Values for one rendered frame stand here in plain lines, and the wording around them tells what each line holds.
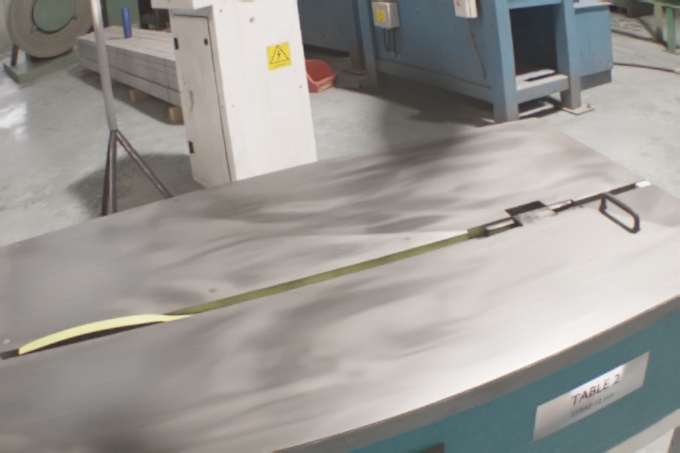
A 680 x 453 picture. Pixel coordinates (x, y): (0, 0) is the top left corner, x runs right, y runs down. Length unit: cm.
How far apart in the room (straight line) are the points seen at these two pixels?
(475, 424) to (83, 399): 36
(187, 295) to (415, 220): 28
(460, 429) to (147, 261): 44
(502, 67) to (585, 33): 97
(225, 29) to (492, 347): 210
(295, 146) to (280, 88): 24
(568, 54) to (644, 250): 290
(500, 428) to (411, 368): 11
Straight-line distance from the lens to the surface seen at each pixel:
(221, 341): 71
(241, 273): 82
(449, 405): 61
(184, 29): 289
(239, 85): 268
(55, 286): 90
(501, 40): 326
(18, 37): 759
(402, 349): 66
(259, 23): 268
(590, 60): 417
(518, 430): 69
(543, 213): 89
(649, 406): 83
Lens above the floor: 112
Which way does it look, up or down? 26 degrees down
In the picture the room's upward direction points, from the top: 7 degrees counter-clockwise
